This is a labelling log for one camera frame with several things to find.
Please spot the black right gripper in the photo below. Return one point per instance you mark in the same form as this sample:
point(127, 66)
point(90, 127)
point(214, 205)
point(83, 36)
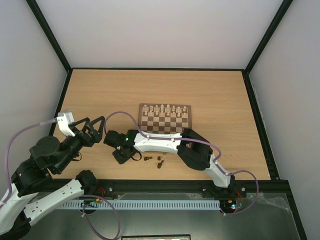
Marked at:
point(120, 155)

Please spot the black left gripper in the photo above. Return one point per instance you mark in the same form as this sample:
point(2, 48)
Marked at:
point(90, 141)

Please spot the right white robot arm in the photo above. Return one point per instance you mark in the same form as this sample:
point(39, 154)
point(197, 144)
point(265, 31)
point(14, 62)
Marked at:
point(194, 150)

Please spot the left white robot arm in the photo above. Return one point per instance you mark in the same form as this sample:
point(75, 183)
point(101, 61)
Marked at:
point(22, 206)

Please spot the wooden chess board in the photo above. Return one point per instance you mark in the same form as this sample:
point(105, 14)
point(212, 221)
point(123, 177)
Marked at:
point(166, 124)

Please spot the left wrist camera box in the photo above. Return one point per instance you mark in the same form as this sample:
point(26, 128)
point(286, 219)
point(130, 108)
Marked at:
point(66, 116)

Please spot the white slotted cable duct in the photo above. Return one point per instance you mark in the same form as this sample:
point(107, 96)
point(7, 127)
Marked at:
point(78, 204)

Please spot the black left frame post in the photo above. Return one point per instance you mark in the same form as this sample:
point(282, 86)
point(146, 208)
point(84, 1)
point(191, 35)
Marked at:
point(38, 14)

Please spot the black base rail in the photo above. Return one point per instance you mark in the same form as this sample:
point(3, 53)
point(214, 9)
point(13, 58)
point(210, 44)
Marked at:
point(114, 188)

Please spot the black corner frame post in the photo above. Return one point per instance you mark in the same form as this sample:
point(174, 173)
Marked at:
point(276, 20)

